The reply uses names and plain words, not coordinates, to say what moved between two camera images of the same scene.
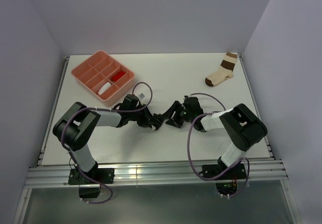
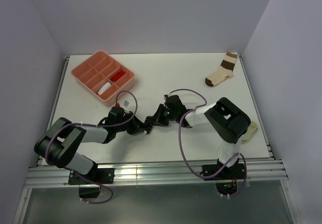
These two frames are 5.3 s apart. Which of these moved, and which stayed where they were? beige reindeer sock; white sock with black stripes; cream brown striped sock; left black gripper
Moved: left black gripper
Stayed: beige reindeer sock; white sock with black stripes; cream brown striped sock
